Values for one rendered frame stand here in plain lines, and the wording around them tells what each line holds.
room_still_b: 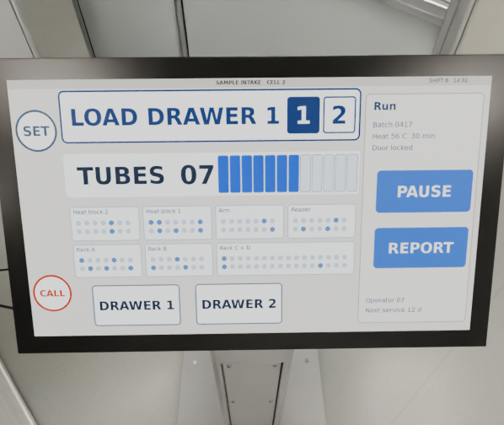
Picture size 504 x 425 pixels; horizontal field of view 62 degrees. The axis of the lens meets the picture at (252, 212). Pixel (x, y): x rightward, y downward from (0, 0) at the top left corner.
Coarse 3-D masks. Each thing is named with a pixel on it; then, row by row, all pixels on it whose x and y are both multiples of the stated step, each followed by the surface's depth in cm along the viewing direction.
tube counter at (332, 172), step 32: (192, 160) 42; (224, 160) 43; (256, 160) 43; (288, 160) 43; (320, 160) 43; (352, 160) 43; (192, 192) 43; (224, 192) 43; (256, 192) 43; (288, 192) 43; (320, 192) 43; (352, 192) 43
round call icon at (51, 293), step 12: (36, 276) 44; (48, 276) 44; (60, 276) 44; (36, 288) 45; (48, 288) 45; (60, 288) 45; (36, 300) 45; (48, 300) 45; (60, 300) 45; (72, 300) 45; (36, 312) 45; (48, 312) 45; (60, 312) 45; (72, 312) 45
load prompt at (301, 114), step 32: (64, 96) 41; (96, 96) 41; (128, 96) 41; (160, 96) 41; (192, 96) 41; (224, 96) 41; (256, 96) 41; (288, 96) 42; (320, 96) 42; (352, 96) 42; (64, 128) 42; (96, 128) 42; (128, 128) 42; (160, 128) 42; (192, 128) 42; (224, 128) 42; (256, 128) 42; (288, 128) 42; (320, 128) 42; (352, 128) 42
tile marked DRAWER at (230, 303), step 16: (208, 288) 45; (224, 288) 45; (240, 288) 45; (256, 288) 45; (272, 288) 45; (208, 304) 45; (224, 304) 45; (240, 304) 45; (256, 304) 45; (272, 304) 45; (208, 320) 46; (224, 320) 46; (240, 320) 46; (256, 320) 46; (272, 320) 46
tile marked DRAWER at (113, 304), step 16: (96, 288) 45; (112, 288) 45; (128, 288) 45; (144, 288) 45; (160, 288) 45; (176, 288) 45; (96, 304) 45; (112, 304) 45; (128, 304) 45; (144, 304) 45; (160, 304) 45; (176, 304) 45; (96, 320) 45; (112, 320) 45; (128, 320) 46; (144, 320) 46; (160, 320) 46; (176, 320) 46
